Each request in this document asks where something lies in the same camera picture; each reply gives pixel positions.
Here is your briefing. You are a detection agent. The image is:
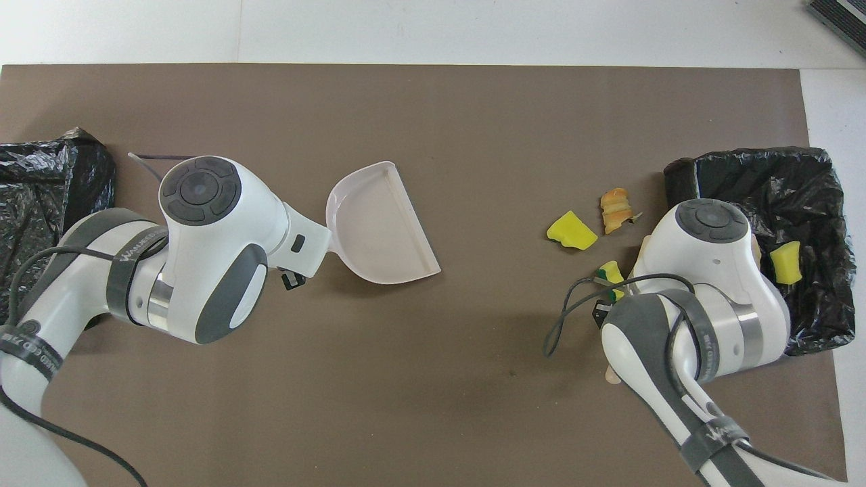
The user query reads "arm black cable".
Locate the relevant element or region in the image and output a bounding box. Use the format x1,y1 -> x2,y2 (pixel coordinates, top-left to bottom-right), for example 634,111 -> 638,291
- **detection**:
543,273 -> 840,482
0,152 -> 197,487

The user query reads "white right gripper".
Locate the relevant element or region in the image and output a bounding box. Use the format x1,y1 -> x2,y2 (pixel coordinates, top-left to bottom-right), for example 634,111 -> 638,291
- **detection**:
593,227 -> 677,331

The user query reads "beige plastic dustpan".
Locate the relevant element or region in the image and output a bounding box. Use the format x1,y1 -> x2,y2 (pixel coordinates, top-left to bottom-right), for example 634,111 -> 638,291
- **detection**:
325,160 -> 442,285

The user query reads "black bag lined bin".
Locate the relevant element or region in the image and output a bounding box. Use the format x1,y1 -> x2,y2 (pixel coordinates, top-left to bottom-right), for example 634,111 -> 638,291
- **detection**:
0,127 -> 117,324
663,146 -> 857,357

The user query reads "yellow sponge wedge piece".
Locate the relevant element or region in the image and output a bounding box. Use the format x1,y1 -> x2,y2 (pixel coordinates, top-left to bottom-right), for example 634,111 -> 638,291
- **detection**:
546,210 -> 599,252

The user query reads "brown table mat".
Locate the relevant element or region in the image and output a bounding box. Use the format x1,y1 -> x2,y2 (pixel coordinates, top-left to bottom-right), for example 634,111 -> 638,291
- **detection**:
0,64 -> 850,487

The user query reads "dark ribbed device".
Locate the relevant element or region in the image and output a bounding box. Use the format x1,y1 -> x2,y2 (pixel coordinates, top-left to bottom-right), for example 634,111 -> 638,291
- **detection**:
805,0 -> 866,58

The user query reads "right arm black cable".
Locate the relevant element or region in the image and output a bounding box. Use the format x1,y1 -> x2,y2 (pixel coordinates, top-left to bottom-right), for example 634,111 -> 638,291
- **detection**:
543,273 -> 840,482

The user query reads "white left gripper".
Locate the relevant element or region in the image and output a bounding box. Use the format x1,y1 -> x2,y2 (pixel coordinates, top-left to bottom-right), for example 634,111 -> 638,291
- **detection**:
271,203 -> 334,292

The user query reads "notched yellow sponge piece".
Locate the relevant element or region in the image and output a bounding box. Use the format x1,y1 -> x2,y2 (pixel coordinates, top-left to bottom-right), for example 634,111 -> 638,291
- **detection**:
597,260 -> 626,303

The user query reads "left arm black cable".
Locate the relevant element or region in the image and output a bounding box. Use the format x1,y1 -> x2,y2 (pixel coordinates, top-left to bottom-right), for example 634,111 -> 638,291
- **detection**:
0,152 -> 197,487

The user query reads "small yellow sponge piece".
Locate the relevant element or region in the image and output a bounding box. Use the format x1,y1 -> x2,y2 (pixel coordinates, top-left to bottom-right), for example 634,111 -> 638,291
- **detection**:
770,241 -> 803,285

